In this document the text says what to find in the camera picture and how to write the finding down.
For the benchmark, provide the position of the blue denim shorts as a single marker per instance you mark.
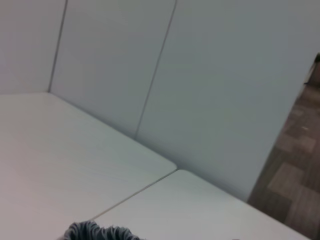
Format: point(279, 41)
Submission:
point(100, 231)

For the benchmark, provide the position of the white partition screen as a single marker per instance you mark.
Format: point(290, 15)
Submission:
point(212, 87)

